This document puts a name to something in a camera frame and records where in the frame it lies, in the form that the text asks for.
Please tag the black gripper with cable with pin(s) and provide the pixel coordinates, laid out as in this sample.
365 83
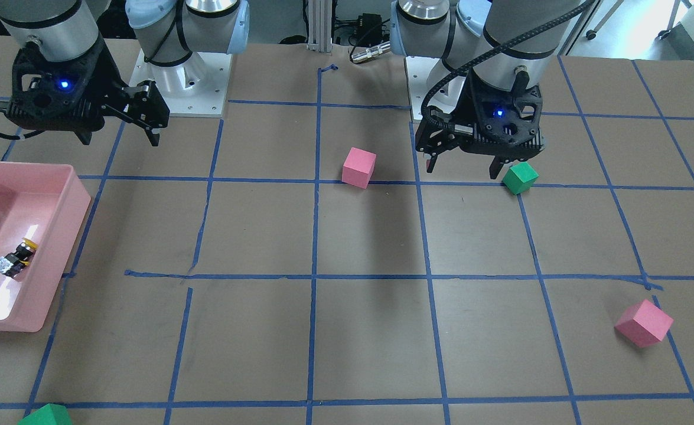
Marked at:
472 99

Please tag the black gripper near bin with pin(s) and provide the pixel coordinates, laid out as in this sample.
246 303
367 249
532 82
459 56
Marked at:
106 75

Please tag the yellow push button switch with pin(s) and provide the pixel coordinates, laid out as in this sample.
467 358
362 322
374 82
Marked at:
14 263

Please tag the grey robot arm near bin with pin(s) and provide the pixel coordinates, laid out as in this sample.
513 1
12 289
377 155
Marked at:
171 31

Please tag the green cube near robot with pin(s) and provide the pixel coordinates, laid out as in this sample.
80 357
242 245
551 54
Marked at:
520 177

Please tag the pink cube centre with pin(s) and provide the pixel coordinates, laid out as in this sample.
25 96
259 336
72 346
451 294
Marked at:
358 167

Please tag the black power adapter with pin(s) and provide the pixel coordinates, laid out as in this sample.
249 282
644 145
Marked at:
366 30

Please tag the pink plastic bin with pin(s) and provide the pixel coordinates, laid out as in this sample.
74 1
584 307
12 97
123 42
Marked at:
46 203

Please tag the pink cube near edge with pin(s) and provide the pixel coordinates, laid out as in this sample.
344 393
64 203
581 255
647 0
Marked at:
644 324

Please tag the green cube near edge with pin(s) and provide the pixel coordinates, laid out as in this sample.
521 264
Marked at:
49 414

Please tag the metal base plate bin side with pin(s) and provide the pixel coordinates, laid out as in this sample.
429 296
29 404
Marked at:
196 87

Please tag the metal base plate cable side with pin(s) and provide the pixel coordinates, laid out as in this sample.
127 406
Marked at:
422 73

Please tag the grey robot arm with cable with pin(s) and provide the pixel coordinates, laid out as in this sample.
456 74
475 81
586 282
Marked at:
459 31

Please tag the silver cable connector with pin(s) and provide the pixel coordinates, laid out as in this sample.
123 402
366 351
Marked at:
370 53

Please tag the aluminium profile post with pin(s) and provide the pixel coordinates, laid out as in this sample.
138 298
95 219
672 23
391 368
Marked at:
320 26

